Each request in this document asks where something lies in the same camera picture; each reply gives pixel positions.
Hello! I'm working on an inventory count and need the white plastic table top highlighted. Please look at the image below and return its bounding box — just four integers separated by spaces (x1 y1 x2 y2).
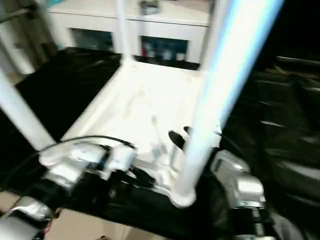
38 58 223 208

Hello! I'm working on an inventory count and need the white plastic table leg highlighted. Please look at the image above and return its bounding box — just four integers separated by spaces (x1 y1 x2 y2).
199 0 226 73
177 0 286 201
0 72 56 151
116 0 136 66

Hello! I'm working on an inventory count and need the black plastic mat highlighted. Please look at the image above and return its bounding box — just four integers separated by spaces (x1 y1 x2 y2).
0 46 320 240

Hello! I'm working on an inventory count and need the grey flat bar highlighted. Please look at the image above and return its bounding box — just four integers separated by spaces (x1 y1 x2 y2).
276 56 320 66

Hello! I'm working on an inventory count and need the clear bag of dark items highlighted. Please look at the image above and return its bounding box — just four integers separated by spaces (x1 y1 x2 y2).
139 0 161 15

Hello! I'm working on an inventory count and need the white sideboard cabinet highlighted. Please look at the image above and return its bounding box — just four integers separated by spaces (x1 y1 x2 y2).
48 0 211 65

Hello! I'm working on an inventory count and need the white round pipe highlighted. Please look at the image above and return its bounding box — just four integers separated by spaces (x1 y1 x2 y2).
0 29 33 73

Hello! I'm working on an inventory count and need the grey metal pole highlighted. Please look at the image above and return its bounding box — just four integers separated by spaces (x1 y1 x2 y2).
0 6 36 23

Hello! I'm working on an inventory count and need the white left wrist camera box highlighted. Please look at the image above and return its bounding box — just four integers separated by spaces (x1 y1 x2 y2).
99 146 137 180

